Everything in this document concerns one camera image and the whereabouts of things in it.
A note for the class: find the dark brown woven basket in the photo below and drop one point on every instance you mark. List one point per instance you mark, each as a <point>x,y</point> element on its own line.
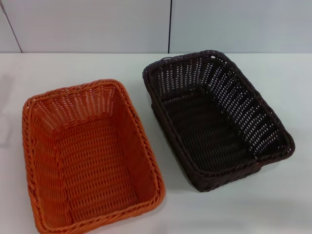
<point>209,131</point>

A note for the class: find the orange woven plastic basket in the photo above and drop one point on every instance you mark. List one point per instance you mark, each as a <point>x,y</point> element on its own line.
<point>92,156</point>

